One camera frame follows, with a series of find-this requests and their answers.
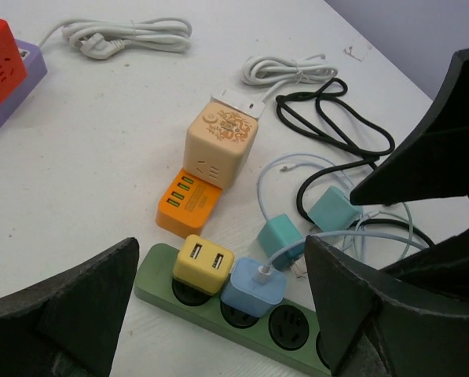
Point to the teal charger cube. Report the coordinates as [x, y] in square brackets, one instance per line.
[277, 233]
[333, 211]

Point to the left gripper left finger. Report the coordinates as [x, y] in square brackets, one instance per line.
[69, 324]

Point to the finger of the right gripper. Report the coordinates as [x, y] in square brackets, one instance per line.
[433, 161]

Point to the light blue usb charger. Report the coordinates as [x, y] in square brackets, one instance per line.
[252, 291]

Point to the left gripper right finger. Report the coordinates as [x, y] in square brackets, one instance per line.
[407, 319]

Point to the beige cube socket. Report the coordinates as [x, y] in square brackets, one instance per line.
[218, 143]

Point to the yellow usb charger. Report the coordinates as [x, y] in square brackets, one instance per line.
[203, 265]

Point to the green power strip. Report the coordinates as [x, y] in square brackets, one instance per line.
[288, 334]

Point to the orange usb hub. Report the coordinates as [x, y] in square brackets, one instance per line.
[187, 205]

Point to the purple usb hub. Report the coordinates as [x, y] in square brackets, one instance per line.
[36, 71]

